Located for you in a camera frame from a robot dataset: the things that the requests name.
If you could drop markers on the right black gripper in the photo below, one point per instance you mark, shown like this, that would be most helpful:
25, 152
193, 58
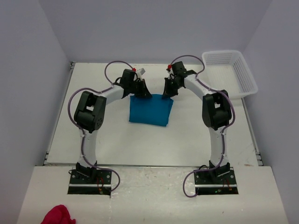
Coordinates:
168, 92

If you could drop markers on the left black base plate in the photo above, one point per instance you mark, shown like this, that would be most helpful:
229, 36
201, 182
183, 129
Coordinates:
98, 184

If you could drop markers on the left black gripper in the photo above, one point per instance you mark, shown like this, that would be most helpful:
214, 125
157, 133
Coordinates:
144, 92

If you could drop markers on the white plastic basket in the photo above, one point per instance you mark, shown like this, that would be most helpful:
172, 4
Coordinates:
228, 70

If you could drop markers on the red t shirt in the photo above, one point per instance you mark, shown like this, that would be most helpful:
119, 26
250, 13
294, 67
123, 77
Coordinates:
58, 215

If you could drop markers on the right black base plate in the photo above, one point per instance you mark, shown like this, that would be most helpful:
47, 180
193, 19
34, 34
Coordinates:
207, 183

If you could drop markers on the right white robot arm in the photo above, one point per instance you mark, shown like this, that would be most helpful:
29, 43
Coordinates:
217, 112

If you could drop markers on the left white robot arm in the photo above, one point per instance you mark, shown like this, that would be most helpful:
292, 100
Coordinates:
90, 112

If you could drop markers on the blue t shirt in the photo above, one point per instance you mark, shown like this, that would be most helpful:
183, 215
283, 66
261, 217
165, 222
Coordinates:
151, 111

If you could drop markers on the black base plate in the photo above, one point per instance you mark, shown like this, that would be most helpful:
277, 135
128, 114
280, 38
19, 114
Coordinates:
98, 184
207, 183

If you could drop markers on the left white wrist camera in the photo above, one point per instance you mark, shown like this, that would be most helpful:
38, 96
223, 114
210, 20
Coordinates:
140, 72

